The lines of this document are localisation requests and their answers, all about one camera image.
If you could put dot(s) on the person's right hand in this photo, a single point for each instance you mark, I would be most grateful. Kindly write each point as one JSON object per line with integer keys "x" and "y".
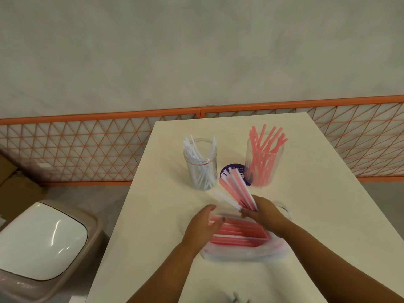
{"x": 268, "y": 216}

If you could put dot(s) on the person's left hand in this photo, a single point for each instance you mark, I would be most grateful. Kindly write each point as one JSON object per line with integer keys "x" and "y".
{"x": 199, "y": 230}

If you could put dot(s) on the pile of mixed straws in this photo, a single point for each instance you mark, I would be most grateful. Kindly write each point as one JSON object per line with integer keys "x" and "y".
{"x": 240, "y": 231}

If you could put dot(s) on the bundle of straws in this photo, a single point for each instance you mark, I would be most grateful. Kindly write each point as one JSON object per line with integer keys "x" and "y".
{"x": 240, "y": 189}

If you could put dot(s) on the clear plastic bag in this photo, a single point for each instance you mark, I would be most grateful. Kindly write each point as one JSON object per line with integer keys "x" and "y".
{"x": 240, "y": 254}

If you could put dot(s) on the clear jar of pink straws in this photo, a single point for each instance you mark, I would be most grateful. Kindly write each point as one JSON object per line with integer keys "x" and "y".
{"x": 265, "y": 151}

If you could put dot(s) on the clear jar of white straws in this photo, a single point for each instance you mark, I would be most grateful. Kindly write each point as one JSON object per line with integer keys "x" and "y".
{"x": 194, "y": 154}

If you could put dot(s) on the person's left forearm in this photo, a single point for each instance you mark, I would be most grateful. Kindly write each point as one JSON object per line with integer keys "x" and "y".
{"x": 164, "y": 277}

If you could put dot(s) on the person's right forearm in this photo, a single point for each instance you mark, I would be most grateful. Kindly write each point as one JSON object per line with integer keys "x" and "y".
{"x": 334, "y": 268}

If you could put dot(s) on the round purple sticker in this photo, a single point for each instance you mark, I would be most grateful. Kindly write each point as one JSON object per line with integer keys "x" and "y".
{"x": 230, "y": 170}

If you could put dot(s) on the orange lattice fence panel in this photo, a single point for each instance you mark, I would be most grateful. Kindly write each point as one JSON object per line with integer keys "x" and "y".
{"x": 300, "y": 104}
{"x": 94, "y": 116}

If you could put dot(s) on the beige chair with white seat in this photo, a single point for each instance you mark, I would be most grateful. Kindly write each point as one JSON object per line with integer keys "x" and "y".
{"x": 44, "y": 236}

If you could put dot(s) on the brown cardboard box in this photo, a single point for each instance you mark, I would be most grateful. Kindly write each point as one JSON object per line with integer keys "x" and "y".
{"x": 6, "y": 170}
{"x": 19, "y": 195}

